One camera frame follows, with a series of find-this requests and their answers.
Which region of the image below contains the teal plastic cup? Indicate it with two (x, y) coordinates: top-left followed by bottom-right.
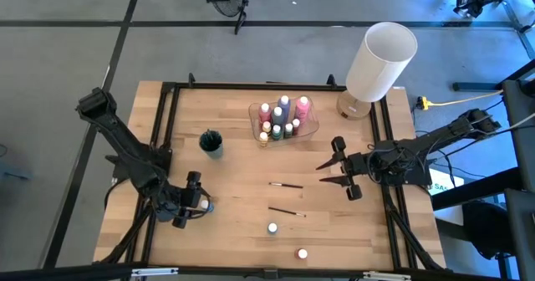
(198, 129), (225, 161)

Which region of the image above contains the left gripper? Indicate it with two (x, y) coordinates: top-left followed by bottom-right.
(171, 171), (212, 230)

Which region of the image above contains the clear plastic bin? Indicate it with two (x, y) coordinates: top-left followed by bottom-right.
(247, 96), (321, 149)

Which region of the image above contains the white printed box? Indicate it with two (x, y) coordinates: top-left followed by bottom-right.
(428, 167), (465, 197)

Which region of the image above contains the white shade table lamp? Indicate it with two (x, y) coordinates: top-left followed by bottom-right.
(336, 21), (419, 121)

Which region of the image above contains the grey wheeled stand base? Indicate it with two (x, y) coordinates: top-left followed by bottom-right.
(501, 0), (535, 34)

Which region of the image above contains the yellow power strip cord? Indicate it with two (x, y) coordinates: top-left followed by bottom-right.
(420, 89), (505, 111)

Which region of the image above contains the tall salmon pink paint bottle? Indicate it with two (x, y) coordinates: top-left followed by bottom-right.
(257, 102), (273, 125)

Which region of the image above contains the black floor cable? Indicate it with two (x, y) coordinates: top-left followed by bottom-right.
(415, 100), (505, 136)

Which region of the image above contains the tall pink apple-label bottle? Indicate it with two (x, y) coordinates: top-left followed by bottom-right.
(293, 95), (312, 123)

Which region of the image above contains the black office chair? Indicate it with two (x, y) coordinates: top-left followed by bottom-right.
(434, 200), (515, 261)

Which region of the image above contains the thin black paint brush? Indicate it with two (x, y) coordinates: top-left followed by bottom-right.
(267, 206), (308, 218)
(268, 181), (304, 190)

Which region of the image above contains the white frame bracket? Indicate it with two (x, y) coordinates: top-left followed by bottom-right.
(362, 270), (411, 281)
(131, 266), (180, 278)

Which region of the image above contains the tall lavender paint bottle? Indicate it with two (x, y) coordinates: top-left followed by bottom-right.
(278, 95), (293, 120)

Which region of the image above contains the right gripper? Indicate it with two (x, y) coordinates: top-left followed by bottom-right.
(315, 136), (378, 202)

